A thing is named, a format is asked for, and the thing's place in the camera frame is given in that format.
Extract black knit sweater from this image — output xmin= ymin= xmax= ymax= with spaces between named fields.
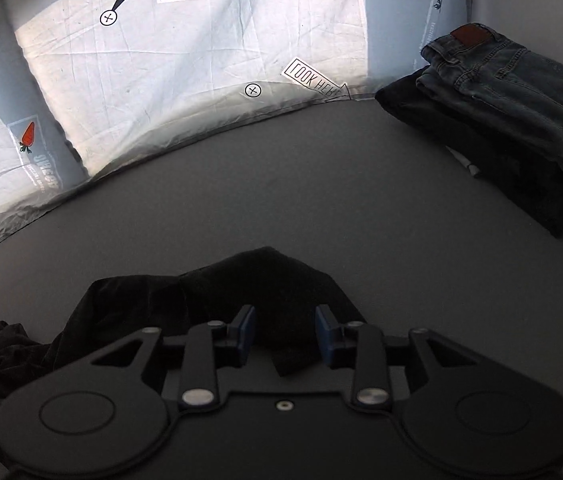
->
xmin=0 ymin=247 xmax=363 ymax=401

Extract grey table mat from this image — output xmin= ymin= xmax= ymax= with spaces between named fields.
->
xmin=0 ymin=96 xmax=563 ymax=480

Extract folded black garment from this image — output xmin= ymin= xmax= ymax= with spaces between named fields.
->
xmin=375 ymin=70 xmax=563 ymax=238

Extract white printed storage bag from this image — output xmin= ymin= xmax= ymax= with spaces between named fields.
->
xmin=0 ymin=0 xmax=472 ymax=243

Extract folded blue jeans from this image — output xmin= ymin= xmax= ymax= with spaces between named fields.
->
xmin=418 ymin=23 xmax=563 ymax=162

